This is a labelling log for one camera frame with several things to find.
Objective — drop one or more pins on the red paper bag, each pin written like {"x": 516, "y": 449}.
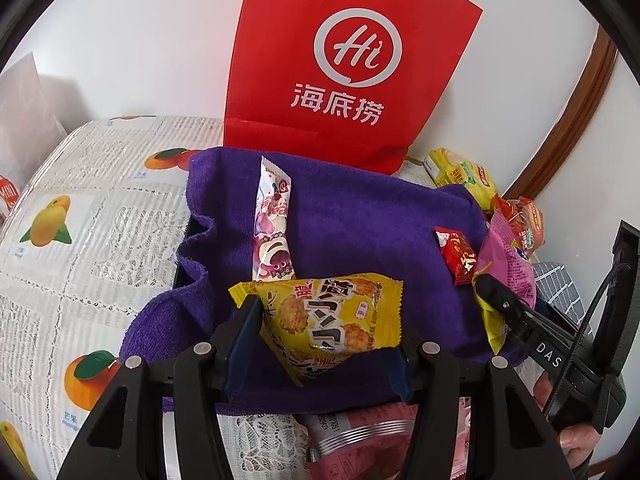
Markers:
{"x": 350, "y": 60}

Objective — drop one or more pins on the yellow rice cracker packet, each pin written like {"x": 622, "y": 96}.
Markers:
{"x": 330, "y": 320}

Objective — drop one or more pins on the brown wooden door frame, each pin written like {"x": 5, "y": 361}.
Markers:
{"x": 565, "y": 120}

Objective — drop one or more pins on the yellow chips bag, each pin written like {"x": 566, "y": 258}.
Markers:
{"x": 457, "y": 175}

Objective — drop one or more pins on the fruit print tablecloth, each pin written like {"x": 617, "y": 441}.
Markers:
{"x": 100, "y": 260}

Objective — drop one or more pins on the purple towel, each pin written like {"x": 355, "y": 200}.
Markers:
{"x": 360, "y": 220}

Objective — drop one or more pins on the white pink lychee packet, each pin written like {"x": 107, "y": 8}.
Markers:
{"x": 360, "y": 452}

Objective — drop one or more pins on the long pink bear packet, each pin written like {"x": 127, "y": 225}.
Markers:
{"x": 272, "y": 230}

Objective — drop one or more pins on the grey checked cloth pink star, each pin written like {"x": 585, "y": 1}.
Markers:
{"x": 557, "y": 282}

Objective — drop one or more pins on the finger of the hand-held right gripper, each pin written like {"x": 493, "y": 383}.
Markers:
{"x": 555, "y": 316}
{"x": 502, "y": 302}

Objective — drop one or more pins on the small red snack packet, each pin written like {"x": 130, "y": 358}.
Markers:
{"x": 457, "y": 255}

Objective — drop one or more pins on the orange chips bag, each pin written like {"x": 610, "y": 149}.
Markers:
{"x": 522, "y": 220}

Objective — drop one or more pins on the magenta snack packet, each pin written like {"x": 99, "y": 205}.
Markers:
{"x": 507, "y": 265}

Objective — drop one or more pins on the person's right hand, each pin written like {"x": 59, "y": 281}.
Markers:
{"x": 580, "y": 445}

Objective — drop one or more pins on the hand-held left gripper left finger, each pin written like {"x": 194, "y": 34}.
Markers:
{"x": 242, "y": 350}

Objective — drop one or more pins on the white paper bag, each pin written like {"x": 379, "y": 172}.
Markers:
{"x": 25, "y": 110}

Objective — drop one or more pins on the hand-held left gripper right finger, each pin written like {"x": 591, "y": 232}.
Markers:
{"x": 402, "y": 375}

